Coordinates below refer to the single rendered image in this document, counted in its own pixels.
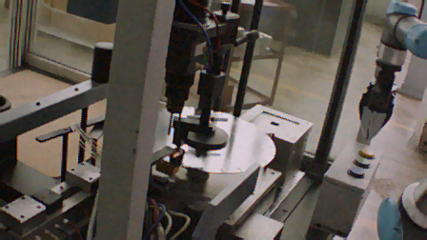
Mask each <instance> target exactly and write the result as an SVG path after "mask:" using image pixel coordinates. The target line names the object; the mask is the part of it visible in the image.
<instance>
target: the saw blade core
mask: <svg viewBox="0 0 427 240"><path fill-rule="evenodd" d="M221 113H222V112H217V111H213V110H212V114H213V115H214V116H215V117H225V118H228V119H229V122H213V124H214V125H215V126H217V127H219V128H221V129H223V130H224V131H226V132H227V133H228V134H229V141H228V143H227V144H226V145H225V146H223V147H217V148H206V147H199V146H196V145H194V144H190V143H189V142H187V144H186V145H184V146H183V147H180V148H177V147H176V146H175V145H174V144H172V140H173V128H172V127H171V135H168V129H169V125H170V120H171V113H170V112H168V111H167V109H166V108H164V109H159V110H158V115H157V120H156V125H155V135H154V140H153V151H152V154H153V153H154V152H156V151H158V150H159V149H162V148H163V147H165V146H169V147H172V148H174V149H175V150H177V151H179V154H178V155H177V156H175V158H170V157H167V158H164V159H163V160H162V161H165V160H168V163H169V164H174V165H176V166H178V167H180V166H181V165H182V164H183V166H182V167H181V168H185V169H188V170H198V171H201V168H203V170H202V171H203V172H207V173H241V172H242V173H243V172H244V170H247V168H248V167H249V166H250V165H251V164H253V163H254V162H256V163H258V164H261V168H262V167H264V166H266V165H267V164H269V163H270V161H271V160H273V159H274V156H275V146H274V143H273V141H272V140H271V138H270V137H268V136H262V134H265V132H264V131H262V130H260V129H259V128H257V127H256V126H254V125H251V123H249V122H245V121H244V120H242V119H237V118H236V117H235V116H232V115H229V114H226V113H222V115H220V114H221ZM187 114H189V115H200V114H201V109H197V108H190V109H189V108H187V107H184V109H183V111H182V115H181V116H182V117H186V115H187ZM235 119H236V120H235ZM249 125H250V126H249Z"/></svg>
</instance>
